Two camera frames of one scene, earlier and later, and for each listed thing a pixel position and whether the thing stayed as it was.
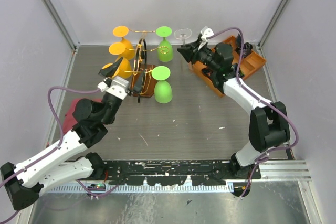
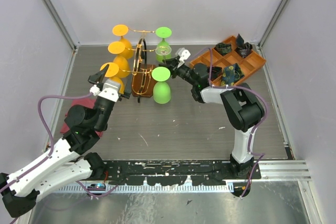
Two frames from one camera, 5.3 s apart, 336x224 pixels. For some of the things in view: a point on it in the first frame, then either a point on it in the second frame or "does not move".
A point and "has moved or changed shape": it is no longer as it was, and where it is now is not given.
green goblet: [165, 50] does not move
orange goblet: [118, 48] does not move
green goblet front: [163, 88] does not move
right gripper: [188, 52] → [171, 63]
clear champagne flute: [182, 33] → [164, 51]
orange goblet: [121, 31] does not move
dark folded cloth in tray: [247, 47] does not move
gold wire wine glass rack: [143, 82] does not move
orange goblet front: [124, 70] has moved or changed shape
